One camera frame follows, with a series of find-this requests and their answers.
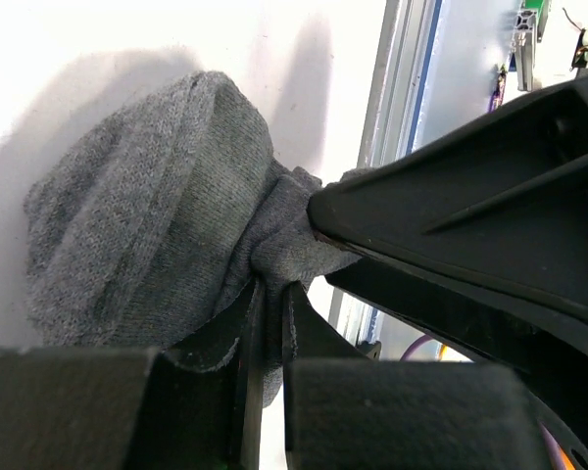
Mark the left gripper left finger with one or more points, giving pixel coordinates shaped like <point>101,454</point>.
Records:
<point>197,405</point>

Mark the grey sock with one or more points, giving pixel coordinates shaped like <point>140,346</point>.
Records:
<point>155,220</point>

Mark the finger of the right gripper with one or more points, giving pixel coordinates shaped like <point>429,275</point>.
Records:
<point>547,350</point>
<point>500,203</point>

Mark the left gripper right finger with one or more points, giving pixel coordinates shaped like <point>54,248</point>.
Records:
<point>346,411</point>

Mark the aluminium frame rail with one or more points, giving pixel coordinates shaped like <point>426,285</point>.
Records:
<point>407,31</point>

